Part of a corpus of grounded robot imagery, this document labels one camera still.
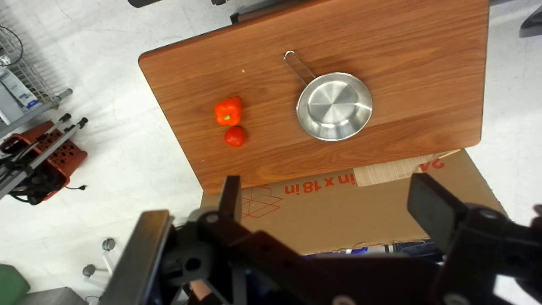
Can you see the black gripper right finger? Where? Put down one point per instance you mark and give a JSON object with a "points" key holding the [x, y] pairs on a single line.
{"points": [[434, 209]]}

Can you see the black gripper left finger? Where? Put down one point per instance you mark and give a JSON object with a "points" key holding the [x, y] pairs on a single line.
{"points": [[231, 199]]}

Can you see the orange bell pepper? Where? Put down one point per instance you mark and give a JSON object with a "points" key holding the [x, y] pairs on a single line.
{"points": [[229, 112]]}

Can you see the silver metal pan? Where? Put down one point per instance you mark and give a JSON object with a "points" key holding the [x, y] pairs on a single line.
{"points": [[331, 107]]}

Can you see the red tomato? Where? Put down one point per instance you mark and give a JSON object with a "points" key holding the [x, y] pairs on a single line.
{"points": [[236, 136]]}

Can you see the brown cardboard sheet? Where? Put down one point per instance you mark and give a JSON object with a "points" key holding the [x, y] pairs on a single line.
{"points": [[344, 209]]}

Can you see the wooden table top board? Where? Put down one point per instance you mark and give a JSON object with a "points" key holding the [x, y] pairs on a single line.
{"points": [[422, 60]]}

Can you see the red perforated block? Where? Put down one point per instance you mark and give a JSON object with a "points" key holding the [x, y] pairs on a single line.
{"points": [[40, 161]]}

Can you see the wire shelf rack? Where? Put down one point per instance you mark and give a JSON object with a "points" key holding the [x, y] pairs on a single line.
{"points": [[24, 93]]}

